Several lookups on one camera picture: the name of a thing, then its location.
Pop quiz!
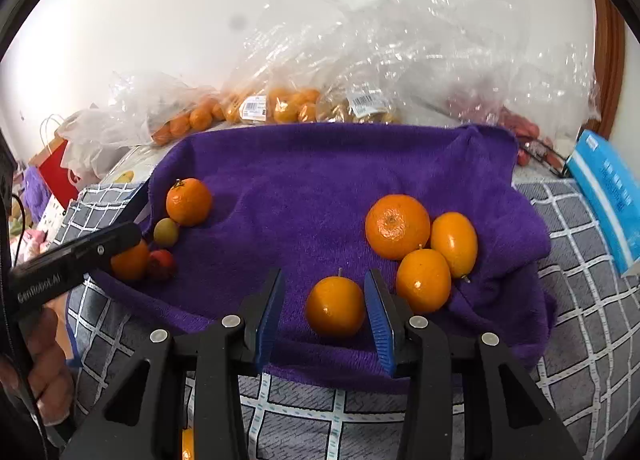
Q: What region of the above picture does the purple towel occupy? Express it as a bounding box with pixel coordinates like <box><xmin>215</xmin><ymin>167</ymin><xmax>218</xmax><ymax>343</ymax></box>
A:
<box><xmin>92</xmin><ymin>121</ymin><xmax>558</xmax><ymax>393</ymax></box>

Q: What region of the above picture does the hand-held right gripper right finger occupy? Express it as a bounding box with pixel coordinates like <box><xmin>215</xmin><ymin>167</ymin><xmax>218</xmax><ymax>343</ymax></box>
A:
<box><xmin>363</xmin><ymin>267</ymin><xmax>586</xmax><ymax>460</ymax></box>

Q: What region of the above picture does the clear bag of red fruit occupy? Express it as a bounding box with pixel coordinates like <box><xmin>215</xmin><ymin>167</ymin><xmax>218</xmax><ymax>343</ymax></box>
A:
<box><xmin>445</xmin><ymin>40</ymin><xmax>602</xmax><ymax>167</ymax></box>

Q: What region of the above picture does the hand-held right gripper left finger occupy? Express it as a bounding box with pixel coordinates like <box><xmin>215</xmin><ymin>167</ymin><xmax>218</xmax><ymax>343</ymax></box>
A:
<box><xmin>60</xmin><ymin>267</ymin><xmax>287</xmax><ymax>460</ymax></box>

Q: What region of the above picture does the large orange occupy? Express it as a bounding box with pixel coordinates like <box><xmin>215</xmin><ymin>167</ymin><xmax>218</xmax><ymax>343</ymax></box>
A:
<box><xmin>364</xmin><ymin>194</ymin><xmax>432</xmax><ymax>261</ymax></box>

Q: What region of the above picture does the orange with short stem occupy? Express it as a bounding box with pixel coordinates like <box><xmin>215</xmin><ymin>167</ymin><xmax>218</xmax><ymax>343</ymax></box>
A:
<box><xmin>395</xmin><ymin>246</ymin><xmax>452</xmax><ymax>315</ymax></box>

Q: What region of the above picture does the black wire frame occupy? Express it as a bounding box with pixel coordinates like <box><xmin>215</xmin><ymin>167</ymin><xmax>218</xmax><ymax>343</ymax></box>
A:
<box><xmin>519</xmin><ymin>139</ymin><xmax>572</xmax><ymax>177</ymax></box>

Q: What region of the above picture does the wooden door frame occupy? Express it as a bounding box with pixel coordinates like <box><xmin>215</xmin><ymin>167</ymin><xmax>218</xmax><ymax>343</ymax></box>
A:
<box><xmin>590</xmin><ymin>0</ymin><xmax>627</xmax><ymax>141</ymax></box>

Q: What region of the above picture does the purple fuzzy cloth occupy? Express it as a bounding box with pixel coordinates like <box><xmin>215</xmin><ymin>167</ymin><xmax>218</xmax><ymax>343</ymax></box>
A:
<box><xmin>21</xmin><ymin>166</ymin><xmax>52</xmax><ymax>222</ymax></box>

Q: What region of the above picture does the oval orange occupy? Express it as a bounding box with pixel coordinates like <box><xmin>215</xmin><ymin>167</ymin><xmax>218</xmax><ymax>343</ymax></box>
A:
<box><xmin>430</xmin><ymin>211</ymin><xmax>479</xmax><ymax>283</ymax></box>

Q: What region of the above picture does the black cable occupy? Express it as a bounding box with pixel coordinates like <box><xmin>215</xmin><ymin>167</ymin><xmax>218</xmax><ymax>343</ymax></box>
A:
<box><xmin>7</xmin><ymin>194</ymin><xmax>53</xmax><ymax>446</ymax></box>

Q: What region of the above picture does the person's left hand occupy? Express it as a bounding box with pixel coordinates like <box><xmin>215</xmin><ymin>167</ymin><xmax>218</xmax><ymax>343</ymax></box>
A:
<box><xmin>0</xmin><ymin>307</ymin><xmax>77</xmax><ymax>423</ymax></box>

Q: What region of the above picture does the blue tissue pack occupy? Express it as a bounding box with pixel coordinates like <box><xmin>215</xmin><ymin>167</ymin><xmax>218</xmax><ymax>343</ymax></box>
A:
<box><xmin>567</xmin><ymin>129</ymin><xmax>640</xmax><ymax>276</ymax></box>

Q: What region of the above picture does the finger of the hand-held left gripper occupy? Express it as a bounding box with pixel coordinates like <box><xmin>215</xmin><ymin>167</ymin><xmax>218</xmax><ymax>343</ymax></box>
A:
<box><xmin>64</xmin><ymin>221</ymin><xmax>144</xmax><ymax>282</ymax></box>

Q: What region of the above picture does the small orange with stem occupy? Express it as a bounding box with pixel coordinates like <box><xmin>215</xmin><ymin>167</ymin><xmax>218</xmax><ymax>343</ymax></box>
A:
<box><xmin>165</xmin><ymin>178</ymin><xmax>213</xmax><ymax>227</ymax></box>

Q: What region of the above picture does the red paper bag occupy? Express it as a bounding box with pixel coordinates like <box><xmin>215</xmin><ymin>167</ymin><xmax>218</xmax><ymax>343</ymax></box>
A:
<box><xmin>27</xmin><ymin>115</ymin><xmax>82</xmax><ymax>210</ymax></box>

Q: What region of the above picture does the clear bag of small oranges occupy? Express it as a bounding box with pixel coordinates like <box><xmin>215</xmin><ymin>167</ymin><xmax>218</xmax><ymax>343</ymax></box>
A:
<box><xmin>107</xmin><ymin>70</ymin><xmax>226</xmax><ymax>147</ymax></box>

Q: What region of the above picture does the white plastic bag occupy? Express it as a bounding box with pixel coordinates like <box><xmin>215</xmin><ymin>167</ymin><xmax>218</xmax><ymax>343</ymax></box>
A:
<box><xmin>57</xmin><ymin>108</ymin><xmax>133</xmax><ymax>180</ymax></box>

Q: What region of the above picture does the small greenish yellow fruit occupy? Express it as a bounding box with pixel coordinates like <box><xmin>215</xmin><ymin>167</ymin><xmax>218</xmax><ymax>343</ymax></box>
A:
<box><xmin>153</xmin><ymin>218</ymin><xmax>180</xmax><ymax>247</ymax></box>

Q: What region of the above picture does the printed cardboard box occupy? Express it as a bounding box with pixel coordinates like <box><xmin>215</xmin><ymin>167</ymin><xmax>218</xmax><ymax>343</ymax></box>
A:
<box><xmin>97</xmin><ymin>145</ymin><xmax>171</xmax><ymax>187</ymax></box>

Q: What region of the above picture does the clear bag of yellowish fruit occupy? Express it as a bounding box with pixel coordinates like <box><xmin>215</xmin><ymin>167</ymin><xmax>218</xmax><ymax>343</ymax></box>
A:
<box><xmin>315</xmin><ymin>0</ymin><xmax>501</xmax><ymax>127</ymax></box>

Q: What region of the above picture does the small reddish fruit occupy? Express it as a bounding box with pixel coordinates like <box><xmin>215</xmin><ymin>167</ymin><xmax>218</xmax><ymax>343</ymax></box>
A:
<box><xmin>146</xmin><ymin>249</ymin><xmax>177</xmax><ymax>282</ymax></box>

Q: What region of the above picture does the labelled clear bag of oranges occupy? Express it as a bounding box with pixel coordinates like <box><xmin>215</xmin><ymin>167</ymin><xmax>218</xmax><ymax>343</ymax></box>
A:
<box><xmin>222</xmin><ymin>0</ymin><xmax>323</xmax><ymax>127</ymax></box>

